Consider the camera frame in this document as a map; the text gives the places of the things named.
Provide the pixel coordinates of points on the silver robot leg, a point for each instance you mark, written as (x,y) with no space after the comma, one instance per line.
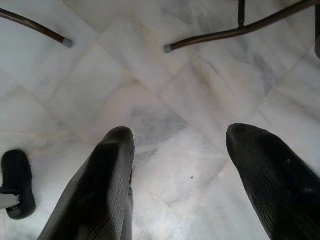
(8,198)

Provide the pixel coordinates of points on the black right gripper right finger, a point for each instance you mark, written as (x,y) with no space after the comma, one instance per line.
(275,180)

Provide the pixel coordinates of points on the dark chair crossbar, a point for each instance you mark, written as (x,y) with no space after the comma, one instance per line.
(241,12)

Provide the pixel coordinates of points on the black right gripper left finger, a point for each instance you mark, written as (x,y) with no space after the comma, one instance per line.
(95,190)

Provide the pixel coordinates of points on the brown metal chair leg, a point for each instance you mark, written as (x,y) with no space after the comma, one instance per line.
(35,26)
(240,30)

